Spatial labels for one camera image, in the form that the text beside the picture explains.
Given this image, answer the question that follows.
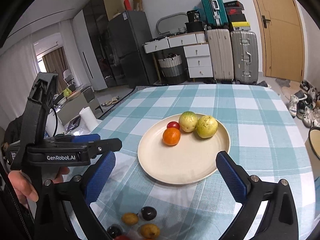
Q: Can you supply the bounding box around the brown longan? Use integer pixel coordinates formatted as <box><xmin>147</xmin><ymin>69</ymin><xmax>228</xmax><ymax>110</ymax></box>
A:
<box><xmin>121</xmin><ymin>212</ymin><xmax>139</xmax><ymax>226</ymax></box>
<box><xmin>140</xmin><ymin>224</ymin><xmax>160</xmax><ymax>239</ymax></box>

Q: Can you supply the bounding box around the dark purple plum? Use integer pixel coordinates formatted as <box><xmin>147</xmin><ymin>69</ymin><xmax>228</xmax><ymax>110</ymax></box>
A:
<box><xmin>107</xmin><ymin>225</ymin><xmax>123</xmax><ymax>239</ymax></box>
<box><xmin>139</xmin><ymin>206</ymin><xmax>157</xmax><ymax>221</ymax></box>

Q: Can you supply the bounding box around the person's left hand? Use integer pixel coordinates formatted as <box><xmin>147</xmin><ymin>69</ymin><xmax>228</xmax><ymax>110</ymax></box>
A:
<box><xmin>8</xmin><ymin>171</ymin><xmax>39</xmax><ymax>209</ymax></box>

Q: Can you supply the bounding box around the white paper towel roll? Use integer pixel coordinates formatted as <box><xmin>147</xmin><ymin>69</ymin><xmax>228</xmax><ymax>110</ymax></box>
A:
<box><xmin>79</xmin><ymin>107</ymin><xmax>99</xmax><ymax>132</ymax></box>

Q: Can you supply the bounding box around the cream round plate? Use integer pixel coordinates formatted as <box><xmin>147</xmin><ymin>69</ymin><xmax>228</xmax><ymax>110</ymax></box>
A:
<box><xmin>137</xmin><ymin>114</ymin><xmax>231</xmax><ymax>185</ymax></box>

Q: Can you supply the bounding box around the yellow-green guava right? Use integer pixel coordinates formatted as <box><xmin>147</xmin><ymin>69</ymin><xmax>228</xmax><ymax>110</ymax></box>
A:
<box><xmin>196</xmin><ymin>115</ymin><xmax>218</xmax><ymax>139</ymax></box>

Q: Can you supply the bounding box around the yellow-green guava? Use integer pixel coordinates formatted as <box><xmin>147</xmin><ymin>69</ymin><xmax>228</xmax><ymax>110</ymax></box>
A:
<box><xmin>196</xmin><ymin>115</ymin><xmax>218</xmax><ymax>139</ymax></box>
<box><xmin>178</xmin><ymin>111</ymin><xmax>198</xmax><ymax>133</ymax></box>

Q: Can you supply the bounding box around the orange tangerine on plate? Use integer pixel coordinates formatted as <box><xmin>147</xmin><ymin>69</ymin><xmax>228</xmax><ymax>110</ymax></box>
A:
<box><xmin>162</xmin><ymin>127</ymin><xmax>181</xmax><ymax>146</ymax></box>

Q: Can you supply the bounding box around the red cherry tomato on plate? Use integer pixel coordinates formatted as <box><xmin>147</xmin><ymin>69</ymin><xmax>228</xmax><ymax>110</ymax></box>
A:
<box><xmin>167</xmin><ymin>121</ymin><xmax>180</xmax><ymax>130</ymax></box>

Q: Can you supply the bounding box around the yellow-green guava left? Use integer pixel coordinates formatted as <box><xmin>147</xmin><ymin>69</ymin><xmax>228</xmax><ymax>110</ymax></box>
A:
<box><xmin>178</xmin><ymin>111</ymin><xmax>198</xmax><ymax>133</ymax></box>

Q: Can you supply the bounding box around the round stool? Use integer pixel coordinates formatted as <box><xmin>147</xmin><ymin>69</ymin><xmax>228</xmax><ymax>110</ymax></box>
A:
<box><xmin>305</xmin><ymin>127</ymin><xmax>320</xmax><ymax>160</ymax></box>

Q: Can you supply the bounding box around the striped laundry basket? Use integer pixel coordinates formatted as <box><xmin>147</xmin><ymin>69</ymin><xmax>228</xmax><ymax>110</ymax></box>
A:
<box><xmin>158</xmin><ymin>53</ymin><xmax>187</xmax><ymax>85</ymax></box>

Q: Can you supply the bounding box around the black refrigerator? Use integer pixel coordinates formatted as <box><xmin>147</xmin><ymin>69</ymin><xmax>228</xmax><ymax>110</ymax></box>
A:
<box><xmin>108</xmin><ymin>10</ymin><xmax>158</xmax><ymax>88</ymax></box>

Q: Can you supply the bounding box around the white drawer desk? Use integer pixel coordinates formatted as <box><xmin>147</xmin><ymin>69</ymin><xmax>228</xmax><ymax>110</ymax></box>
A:
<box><xmin>143</xmin><ymin>31</ymin><xmax>214</xmax><ymax>79</ymax></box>

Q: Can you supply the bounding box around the silver suitcase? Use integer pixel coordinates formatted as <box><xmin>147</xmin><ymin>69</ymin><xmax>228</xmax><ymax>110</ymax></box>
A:
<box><xmin>231</xmin><ymin>30</ymin><xmax>259</xmax><ymax>85</ymax></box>

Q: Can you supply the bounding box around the oval mirror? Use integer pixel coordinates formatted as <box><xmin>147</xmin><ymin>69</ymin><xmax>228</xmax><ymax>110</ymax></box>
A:
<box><xmin>156</xmin><ymin>12</ymin><xmax>188</xmax><ymax>36</ymax></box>

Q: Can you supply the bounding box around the beige suitcase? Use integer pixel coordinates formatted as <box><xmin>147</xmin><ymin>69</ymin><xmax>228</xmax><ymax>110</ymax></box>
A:
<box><xmin>207</xmin><ymin>29</ymin><xmax>234</xmax><ymax>82</ymax></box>

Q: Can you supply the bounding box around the wooden door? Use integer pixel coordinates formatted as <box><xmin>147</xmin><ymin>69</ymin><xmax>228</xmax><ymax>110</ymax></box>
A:
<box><xmin>253</xmin><ymin>0</ymin><xmax>305</xmax><ymax>82</ymax></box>

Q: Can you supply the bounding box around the black shoe boxes stack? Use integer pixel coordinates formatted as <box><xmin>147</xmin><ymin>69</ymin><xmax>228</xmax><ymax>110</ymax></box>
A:
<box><xmin>223</xmin><ymin>0</ymin><xmax>251</xmax><ymax>31</ymax></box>

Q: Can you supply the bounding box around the teal suitcase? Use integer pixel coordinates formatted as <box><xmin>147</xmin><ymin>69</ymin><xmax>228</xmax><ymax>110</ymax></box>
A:
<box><xmin>201</xmin><ymin>0</ymin><xmax>228</xmax><ymax>28</ymax></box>

